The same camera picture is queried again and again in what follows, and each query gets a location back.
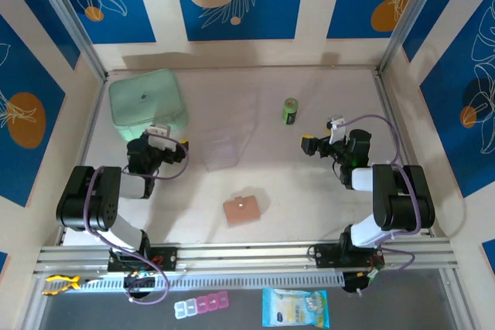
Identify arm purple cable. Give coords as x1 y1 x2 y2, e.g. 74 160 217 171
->
346 114 422 296
83 140 190 306

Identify blue snack packet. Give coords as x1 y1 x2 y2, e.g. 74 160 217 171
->
261 287 332 329

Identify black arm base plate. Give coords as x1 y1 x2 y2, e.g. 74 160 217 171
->
313 243 386 269
107 247 179 273

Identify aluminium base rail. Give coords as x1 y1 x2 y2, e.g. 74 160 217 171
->
32 239 459 277

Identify pink white pill organizer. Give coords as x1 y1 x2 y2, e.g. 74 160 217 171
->
172 290 230 320

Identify pink leather card holder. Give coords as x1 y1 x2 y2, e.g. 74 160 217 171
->
223 195 262 226

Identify black under-rail bracket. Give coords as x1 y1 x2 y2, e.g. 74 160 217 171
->
342 270 384 296
123 272 158 295

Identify mint green zip case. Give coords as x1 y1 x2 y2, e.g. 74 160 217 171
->
108 68 189 143

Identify aluminium frame post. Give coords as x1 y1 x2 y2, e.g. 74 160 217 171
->
29 0 108 80
375 0 449 78

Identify green battery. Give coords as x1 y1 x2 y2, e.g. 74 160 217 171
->
281 97 299 127

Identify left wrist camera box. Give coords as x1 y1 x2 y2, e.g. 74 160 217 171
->
146 124 175 151

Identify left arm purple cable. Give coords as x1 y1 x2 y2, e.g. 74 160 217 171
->
83 140 190 306

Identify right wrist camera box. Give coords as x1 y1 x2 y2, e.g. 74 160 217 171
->
326 116 347 145

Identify aluminium side rail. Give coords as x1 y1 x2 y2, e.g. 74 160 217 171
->
373 69 436 238

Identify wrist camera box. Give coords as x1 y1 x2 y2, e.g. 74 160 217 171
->
146 124 175 151
326 116 347 145

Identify yellow black pliers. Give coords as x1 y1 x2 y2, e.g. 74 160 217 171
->
41 274 104 297

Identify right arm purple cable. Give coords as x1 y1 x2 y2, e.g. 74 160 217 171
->
346 114 422 296

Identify clear plastic box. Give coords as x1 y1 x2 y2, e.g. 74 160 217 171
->
203 134 239 172

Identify slotted grey cable duct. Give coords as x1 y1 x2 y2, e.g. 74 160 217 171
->
42 271 345 294

